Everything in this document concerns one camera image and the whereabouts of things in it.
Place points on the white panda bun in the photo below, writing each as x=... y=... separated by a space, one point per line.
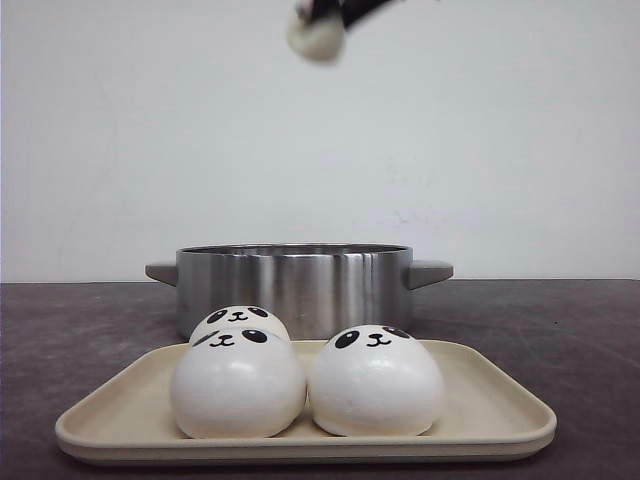
x=375 y=380
x=237 y=383
x=239 y=316
x=315 y=31

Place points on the beige rectangular tray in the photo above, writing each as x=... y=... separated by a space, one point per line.
x=128 y=421

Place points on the stainless steel pot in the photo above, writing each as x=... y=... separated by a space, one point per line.
x=315 y=289

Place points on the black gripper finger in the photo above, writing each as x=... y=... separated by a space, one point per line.
x=354 y=11

